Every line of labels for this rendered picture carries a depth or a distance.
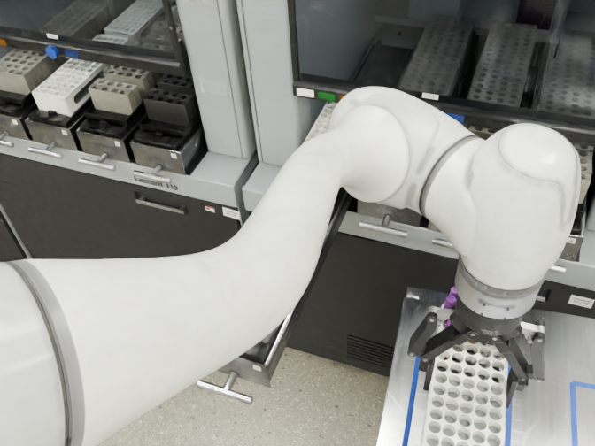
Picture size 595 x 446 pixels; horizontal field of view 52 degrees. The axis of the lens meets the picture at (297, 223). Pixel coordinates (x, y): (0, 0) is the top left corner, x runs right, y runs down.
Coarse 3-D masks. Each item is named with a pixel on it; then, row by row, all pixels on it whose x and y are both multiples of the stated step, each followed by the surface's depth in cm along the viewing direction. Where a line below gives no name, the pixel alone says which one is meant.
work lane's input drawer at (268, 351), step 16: (336, 208) 123; (336, 224) 123; (320, 256) 116; (304, 304) 113; (288, 320) 105; (272, 336) 102; (288, 336) 107; (256, 352) 100; (272, 352) 101; (224, 368) 105; (240, 368) 103; (256, 368) 100; (272, 368) 102; (208, 384) 103; (224, 384) 103; (240, 400) 101
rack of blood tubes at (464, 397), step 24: (456, 360) 91; (480, 360) 86; (504, 360) 85; (432, 384) 83; (456, 384) 84; (480, 384) 83; (504, 384) 82; (432, 408) 80; (456, 408) 82; (480, 408) 81; (504, 408) 80; (432, 432) 79; (456, 432) 78; (480, 432) 78; (504, 432) 78
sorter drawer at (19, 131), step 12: (0, 108) 153; (12, 108) 153; (24, 108) 154; (0, 120) 155; (12, 120) 153; (24, 120) 153; (0, 132) 158; (12, 132) 156; (24, 132) 155; (0, 144) 155; (12, 144) 154
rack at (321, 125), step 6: (330, 102) 138; (324, 108) 137; (330, 108) 138; (324, 114) 136; (330, 114) 135; (318, 120) 134; (324, 120) 135; (318, 126) 134; (324, 126) 133; (312, 132) 131; (318, 132) 133; (324, 132) 132; (306, 138) 130
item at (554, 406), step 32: (416, 288) 106; (416, 320) 102; (544, 320) 100; (576, 320) 100; (544, 352) 96; (576, 352) 96; (416, 384) 93; (544, 384) 92; (576, 384) 92; (384, 416) 90; (416, 416) 90; (512, 416) 89; (544, 416) 89; (576, 416) 88
